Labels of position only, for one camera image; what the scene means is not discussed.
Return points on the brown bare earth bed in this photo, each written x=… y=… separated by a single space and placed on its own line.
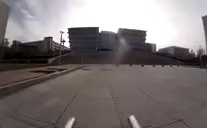
x=14 y=76

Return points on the grey paved plaza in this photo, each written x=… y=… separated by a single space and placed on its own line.
x=124 y=90

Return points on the robot's own part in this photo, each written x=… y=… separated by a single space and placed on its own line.
x=69 y=122
x=134 y=121

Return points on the bare tree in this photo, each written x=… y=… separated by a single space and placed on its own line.
x=200 y=53

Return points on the low distant building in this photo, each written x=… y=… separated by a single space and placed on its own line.
x=176 y=52

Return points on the low long building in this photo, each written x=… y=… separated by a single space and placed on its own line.
x=34 y=46

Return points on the large grey multi-storey building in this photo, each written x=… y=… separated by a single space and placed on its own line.
x=107 y=40

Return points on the wide sloped stairway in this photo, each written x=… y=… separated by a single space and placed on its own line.
x=117 y=58

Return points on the light pole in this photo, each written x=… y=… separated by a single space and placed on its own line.
x=61 y=43

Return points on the raised kerb strip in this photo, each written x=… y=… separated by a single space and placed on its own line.
x=27 y=82

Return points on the row of dark bollards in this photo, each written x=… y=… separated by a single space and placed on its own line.
x=151 y=65

